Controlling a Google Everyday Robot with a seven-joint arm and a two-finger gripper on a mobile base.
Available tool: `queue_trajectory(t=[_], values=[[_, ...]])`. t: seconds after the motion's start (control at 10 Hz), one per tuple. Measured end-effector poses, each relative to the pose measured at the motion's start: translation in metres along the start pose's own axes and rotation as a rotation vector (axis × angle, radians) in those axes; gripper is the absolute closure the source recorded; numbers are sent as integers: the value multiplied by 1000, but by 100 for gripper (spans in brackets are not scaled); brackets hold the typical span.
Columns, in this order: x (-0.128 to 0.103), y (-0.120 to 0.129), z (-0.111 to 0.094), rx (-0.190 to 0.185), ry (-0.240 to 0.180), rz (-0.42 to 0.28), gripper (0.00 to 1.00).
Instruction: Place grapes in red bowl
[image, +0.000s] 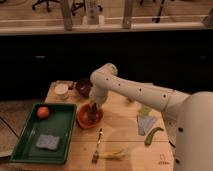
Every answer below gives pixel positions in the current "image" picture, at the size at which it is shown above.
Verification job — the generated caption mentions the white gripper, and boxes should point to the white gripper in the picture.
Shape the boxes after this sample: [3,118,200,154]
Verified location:
[89,87,108,114]

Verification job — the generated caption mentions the dark grape bunch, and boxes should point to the dark grape bunch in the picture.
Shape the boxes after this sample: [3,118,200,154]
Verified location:
[88,111,98,124]

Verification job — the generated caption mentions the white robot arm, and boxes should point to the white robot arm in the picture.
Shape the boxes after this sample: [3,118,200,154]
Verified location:
[90,63,213,171]

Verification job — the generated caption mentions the red bowl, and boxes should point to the red bowl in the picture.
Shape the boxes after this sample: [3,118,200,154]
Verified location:
[76,104,103,129]

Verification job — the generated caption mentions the dark brown bowl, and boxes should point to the dark brown bowl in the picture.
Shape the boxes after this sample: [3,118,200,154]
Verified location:
[75,78,92,98]

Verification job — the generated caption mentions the green plastic tray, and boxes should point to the green plastic tray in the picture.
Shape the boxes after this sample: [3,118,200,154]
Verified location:
[10,103,77,165]

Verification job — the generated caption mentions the white cup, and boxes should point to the white cup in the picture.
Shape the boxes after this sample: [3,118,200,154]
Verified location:
[54,84,68,100]

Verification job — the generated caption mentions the metal fork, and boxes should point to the metal fork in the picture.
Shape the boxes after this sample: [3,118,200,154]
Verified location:
[92,128,103,164]

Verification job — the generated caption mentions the light green small object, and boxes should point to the light green small object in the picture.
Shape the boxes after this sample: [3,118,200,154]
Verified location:
[139,105,151,116]

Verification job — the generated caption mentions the orange fruit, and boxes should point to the orange fruit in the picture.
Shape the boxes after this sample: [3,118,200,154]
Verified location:
[37,106,50,119]

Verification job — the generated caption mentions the light blue cloth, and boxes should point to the light blue cloth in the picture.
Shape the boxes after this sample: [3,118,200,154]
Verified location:
[137,116,156,136]

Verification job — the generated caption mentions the blue sponge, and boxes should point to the blue sponge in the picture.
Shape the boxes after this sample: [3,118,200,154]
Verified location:
[36,134,60,150]

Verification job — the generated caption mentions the green pepper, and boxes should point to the green pepper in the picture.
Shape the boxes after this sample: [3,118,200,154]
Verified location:
[144,127,164,146]

